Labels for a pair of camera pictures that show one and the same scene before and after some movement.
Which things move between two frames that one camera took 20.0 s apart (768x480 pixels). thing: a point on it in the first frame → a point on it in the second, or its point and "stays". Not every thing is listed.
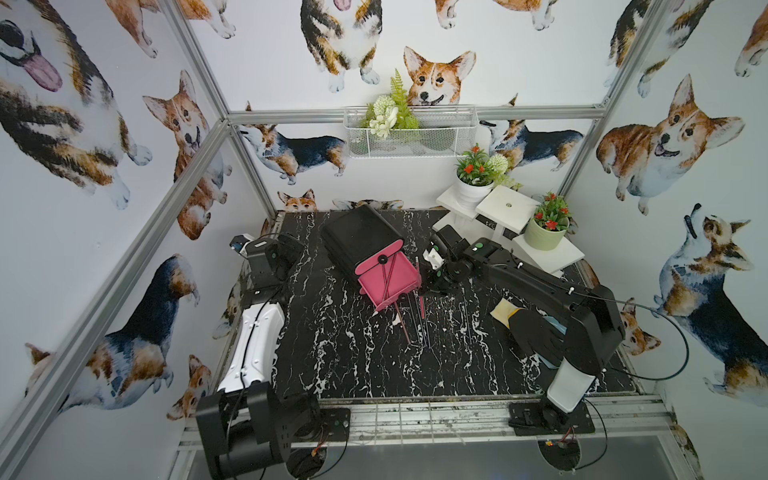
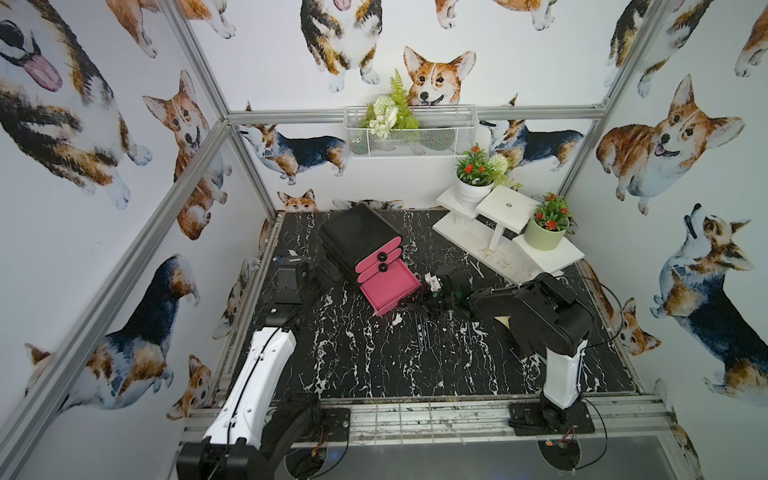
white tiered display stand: [507, 211] stays
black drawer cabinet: [359, 239] stays
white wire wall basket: [441, 132] stays
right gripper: [427, 287] → [423, 300]
